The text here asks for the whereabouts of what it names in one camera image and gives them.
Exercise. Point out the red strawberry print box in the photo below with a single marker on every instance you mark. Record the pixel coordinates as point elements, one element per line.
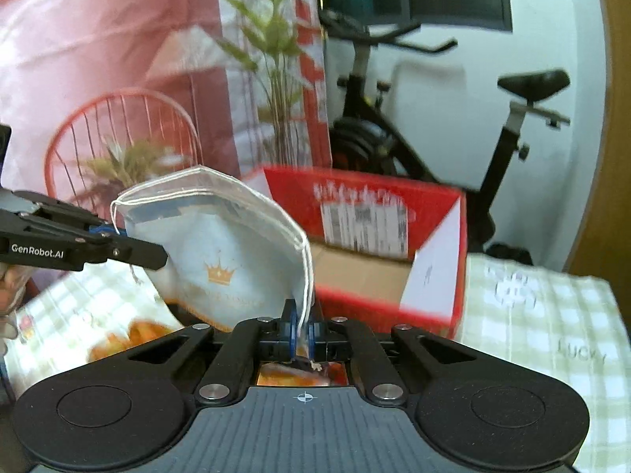
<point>296,192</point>

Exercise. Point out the black exercise bike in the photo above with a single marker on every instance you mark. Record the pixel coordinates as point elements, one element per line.
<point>374,128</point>

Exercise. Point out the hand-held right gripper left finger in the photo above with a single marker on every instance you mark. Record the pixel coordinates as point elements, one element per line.
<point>292,330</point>

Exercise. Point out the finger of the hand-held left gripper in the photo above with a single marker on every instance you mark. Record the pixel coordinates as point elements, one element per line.
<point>101,229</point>
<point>49,251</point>

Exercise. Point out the wooden door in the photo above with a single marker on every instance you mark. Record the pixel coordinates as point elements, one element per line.
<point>616,108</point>

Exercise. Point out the pink printed wall backdrop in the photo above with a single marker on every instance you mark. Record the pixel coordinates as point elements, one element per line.
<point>98,34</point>

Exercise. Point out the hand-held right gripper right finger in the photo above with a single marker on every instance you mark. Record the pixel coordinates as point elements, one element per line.
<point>320,340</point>

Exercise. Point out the person's left hand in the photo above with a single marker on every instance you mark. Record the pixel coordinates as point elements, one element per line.
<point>7,290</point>

